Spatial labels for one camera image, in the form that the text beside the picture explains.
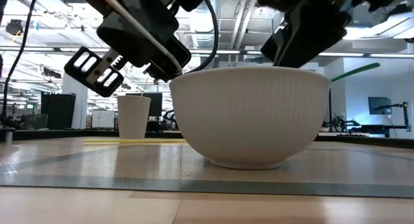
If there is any black background monitor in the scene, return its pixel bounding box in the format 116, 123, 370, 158
125, 92, 164, 118

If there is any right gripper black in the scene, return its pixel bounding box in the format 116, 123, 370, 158
257, 0, 354, 69

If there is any yellow chopstick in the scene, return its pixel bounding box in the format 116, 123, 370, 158
83, 138, 188, 145

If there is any black background cabinet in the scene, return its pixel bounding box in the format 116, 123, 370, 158
40, 92, 77, 131

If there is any white ribbed bowl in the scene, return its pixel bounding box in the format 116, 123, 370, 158
168, 65, 332, 171

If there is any white paper cup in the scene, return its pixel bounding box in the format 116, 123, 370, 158
116, 95, 152, 140

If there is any green-handled gold spoon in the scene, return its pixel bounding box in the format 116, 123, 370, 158
330, 62, 382, 84

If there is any hanging black cable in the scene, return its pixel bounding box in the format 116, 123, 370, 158
0, 0, 41, 122

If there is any thin black background pole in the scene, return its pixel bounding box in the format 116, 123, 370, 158
327, 87, 333, 131

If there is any white background cabinet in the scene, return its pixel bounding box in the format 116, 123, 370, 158
91, 109, 116, 129

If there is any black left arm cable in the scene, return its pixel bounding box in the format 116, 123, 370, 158
185, 0, 220, 75

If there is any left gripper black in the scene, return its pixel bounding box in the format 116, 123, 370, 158
63, 0, 212, 98

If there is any wall-side dark monitor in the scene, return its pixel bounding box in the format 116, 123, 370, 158
367, 96, 393, 116

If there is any clear mat with grey border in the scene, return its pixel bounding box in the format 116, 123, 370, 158
0, 142, 414, 199

